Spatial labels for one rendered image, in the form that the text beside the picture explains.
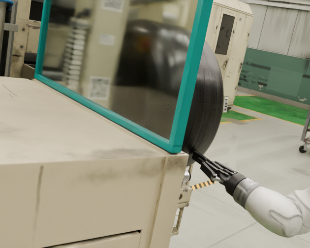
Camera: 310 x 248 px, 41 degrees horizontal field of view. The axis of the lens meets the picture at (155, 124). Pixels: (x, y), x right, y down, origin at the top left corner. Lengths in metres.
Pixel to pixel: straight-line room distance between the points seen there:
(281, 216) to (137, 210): 0.67
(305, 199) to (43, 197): 0.98
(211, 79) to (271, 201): 0.46
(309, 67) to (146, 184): 12.32
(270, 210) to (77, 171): 0.80
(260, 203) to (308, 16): 11.99
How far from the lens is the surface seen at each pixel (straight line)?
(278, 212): 1.24
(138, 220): 0.64
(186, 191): 1.66
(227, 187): 1.35
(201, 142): 1.48
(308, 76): 12.86
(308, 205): 1.37
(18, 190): 0.52
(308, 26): 13.08
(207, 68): 1.46
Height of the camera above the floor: 1.45
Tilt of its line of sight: 13 degrees down
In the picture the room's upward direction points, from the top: 11 degrees clockwise
